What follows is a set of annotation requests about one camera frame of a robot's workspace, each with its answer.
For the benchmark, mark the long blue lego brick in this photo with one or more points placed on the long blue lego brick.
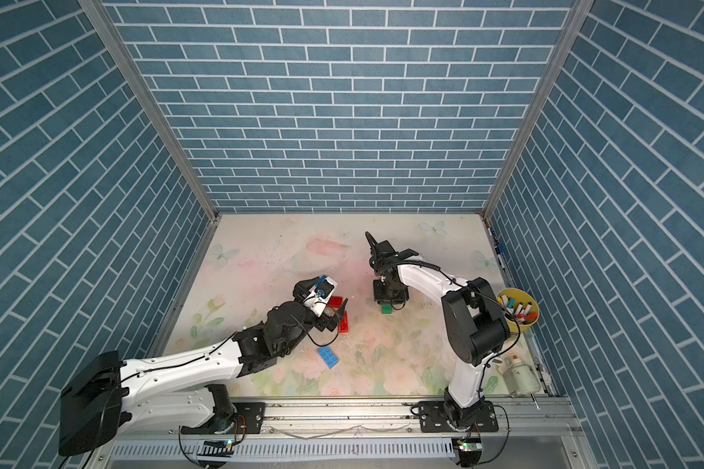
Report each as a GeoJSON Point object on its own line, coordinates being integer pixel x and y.
{"type": "Point", "coordinates": [328, 356]}

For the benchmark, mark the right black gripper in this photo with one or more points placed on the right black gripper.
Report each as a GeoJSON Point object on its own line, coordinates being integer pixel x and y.
{"type": "Point", "coordinates": [379, 297]}

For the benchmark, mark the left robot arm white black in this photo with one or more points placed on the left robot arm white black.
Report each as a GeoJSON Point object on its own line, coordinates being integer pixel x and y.
{"type": "Point", "coordinates": [111, 395]}

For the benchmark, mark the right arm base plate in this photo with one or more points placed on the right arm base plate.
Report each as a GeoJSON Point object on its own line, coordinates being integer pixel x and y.
{"type": "Point", "coordinates": [434, 417]}

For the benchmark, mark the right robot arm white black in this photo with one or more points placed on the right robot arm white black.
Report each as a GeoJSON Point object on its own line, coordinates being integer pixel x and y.
{"type": "Point", "coordinates": [476, 325]}

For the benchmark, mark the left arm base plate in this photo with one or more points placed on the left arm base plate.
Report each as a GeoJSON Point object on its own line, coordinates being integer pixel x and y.
{"type": "Point", "coordinates": [247, 418]}

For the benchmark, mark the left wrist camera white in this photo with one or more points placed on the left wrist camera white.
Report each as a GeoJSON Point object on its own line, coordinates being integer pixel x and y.
{"type": "Point", "coordinates": [320, 293]}

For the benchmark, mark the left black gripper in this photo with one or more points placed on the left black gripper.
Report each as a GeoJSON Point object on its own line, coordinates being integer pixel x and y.
{"type": "Point", "coordinates": [324, 320]}

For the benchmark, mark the yellow cup with markers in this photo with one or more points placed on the yellow cup with markers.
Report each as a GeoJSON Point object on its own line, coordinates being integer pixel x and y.
{"type": "Point", "coordinates": [523, 306]}

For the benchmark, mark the red lego brick horizontal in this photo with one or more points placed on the red lego brick horizontal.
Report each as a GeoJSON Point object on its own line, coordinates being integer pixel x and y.
{"type": "Point", "coordinates": [335, 302]}

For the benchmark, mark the red lego brick vertical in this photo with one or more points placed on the red lego brick vertical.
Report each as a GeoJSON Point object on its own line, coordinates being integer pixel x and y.
{"type": "Point", "coordinates": [344, 325]}

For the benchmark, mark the aluminium front rail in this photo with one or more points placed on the aluminium front rail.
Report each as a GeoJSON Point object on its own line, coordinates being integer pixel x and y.
{"type": "Point", "coordinates": [293, 422]}

